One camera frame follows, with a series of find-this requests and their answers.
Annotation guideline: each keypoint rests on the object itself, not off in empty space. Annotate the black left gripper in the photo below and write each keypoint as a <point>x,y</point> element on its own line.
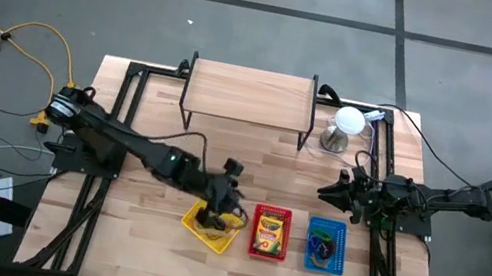
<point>221,192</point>

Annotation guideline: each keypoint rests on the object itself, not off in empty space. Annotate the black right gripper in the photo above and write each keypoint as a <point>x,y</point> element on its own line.
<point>363,191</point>

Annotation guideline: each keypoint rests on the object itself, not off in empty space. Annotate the yellow plastic basket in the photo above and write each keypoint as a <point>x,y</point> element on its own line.
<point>217,245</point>

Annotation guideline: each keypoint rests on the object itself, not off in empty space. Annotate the red plastic basket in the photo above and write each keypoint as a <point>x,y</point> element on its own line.
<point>254,231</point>

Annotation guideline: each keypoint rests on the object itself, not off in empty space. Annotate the blue plastic basket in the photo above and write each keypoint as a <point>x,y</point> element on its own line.
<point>342,241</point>

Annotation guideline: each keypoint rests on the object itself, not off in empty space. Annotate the Crayola crayon box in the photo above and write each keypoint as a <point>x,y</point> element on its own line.
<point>270,233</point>

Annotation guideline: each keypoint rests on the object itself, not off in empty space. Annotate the wooden desk shelf riser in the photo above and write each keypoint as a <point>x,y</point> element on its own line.
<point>249,93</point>

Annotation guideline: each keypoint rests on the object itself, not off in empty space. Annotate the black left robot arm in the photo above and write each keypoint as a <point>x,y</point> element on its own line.
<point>123,142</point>

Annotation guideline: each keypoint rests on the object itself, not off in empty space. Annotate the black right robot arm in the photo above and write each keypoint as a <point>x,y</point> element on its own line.
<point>443,200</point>

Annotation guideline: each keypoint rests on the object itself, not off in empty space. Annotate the white floor scrap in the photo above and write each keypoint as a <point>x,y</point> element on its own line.
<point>189,22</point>

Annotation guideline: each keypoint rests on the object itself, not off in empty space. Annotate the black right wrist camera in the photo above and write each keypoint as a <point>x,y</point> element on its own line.
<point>356,213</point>

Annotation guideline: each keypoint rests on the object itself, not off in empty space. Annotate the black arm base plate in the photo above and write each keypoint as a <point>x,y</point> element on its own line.
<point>69,160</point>
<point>413,227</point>

